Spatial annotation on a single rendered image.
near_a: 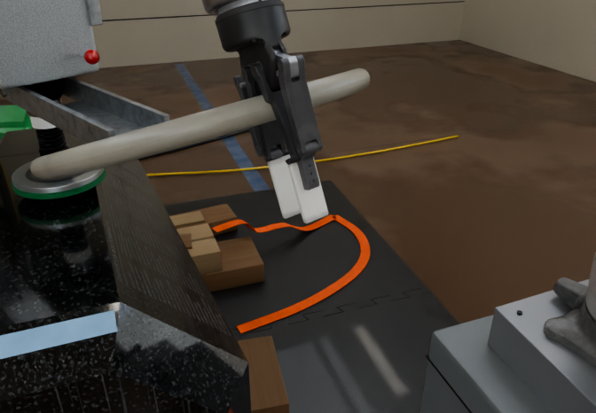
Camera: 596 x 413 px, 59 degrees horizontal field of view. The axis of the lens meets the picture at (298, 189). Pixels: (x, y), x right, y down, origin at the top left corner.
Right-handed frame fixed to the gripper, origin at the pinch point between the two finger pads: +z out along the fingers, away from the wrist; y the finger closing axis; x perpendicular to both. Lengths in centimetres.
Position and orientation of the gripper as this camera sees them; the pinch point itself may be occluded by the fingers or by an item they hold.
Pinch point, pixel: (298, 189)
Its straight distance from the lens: 59.2
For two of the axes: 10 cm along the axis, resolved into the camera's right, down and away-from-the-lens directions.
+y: -4.6, -0.5, 8.9
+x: -8.5, 3.2, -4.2
